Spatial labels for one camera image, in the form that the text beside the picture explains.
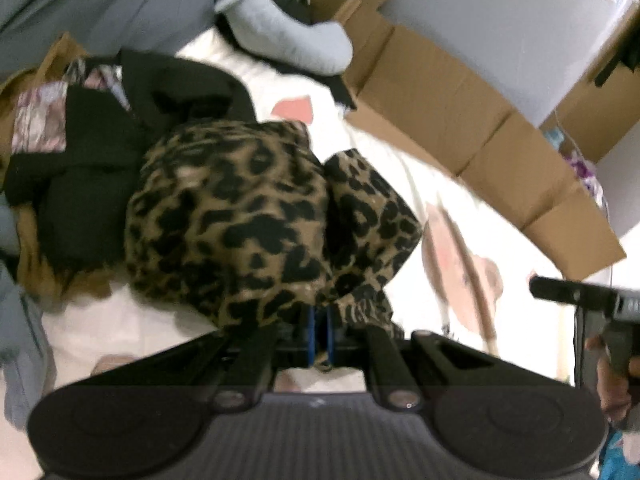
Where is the leopard print garment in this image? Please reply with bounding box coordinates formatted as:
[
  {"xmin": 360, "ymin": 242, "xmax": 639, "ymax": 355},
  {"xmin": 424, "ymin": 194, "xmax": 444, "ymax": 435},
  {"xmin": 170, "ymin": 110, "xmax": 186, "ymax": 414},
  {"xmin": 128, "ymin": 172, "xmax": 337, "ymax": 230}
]
[{"xmin": 124, "ymin": 122, "xmax": 421, "ymax": 338}]

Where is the person's right hand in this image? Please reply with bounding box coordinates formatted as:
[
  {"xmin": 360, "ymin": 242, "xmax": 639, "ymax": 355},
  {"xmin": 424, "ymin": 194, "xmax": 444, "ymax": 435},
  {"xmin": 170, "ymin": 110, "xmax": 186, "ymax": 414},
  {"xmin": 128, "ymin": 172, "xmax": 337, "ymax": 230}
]
[{"xmin": 585, "ymin": 335, "xmax": 639, "ymax": 422}]

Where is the white cartoon bed sheet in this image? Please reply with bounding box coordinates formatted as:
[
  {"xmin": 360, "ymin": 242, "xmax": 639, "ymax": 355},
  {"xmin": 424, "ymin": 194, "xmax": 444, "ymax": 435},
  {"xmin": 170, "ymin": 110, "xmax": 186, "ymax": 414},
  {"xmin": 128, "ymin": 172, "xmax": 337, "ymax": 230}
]
[{"xmin": 42, "ymin": 29, "xmax": 574, "ymax": 386}]

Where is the black garment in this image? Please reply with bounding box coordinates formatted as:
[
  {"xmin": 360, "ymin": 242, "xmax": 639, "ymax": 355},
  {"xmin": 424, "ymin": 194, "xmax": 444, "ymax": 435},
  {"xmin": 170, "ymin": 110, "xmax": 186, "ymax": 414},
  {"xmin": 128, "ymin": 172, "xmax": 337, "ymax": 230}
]
[{"xmin": 4, "ymin": 50, "xmax": 256, "ymax": 272}]

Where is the light blue plush pillow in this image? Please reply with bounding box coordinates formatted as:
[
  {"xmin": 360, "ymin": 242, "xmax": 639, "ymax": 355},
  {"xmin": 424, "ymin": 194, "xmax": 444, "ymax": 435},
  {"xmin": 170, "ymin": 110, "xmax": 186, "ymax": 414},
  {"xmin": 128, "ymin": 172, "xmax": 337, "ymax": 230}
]
[{"xmin": 215, "ymin": 0, "xmax": 352, "ymax": 76}]

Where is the floral pink fabric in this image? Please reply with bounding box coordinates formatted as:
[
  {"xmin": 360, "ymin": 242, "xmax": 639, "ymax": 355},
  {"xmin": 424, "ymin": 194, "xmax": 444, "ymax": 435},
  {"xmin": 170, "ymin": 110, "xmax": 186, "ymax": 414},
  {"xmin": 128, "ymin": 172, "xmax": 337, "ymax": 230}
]
[{"xmin": 11, "ymin": 58, "xmax": 131, "ymax": 155}]

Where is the grey blue blanket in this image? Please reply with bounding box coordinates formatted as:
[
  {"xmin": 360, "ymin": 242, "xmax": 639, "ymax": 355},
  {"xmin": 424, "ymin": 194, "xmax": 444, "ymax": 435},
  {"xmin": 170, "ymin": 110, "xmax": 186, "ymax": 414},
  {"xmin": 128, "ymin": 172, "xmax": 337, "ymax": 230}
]
[{"xmin": 1, "ymin": 0, "xmax": 215, "ymax": 74}]

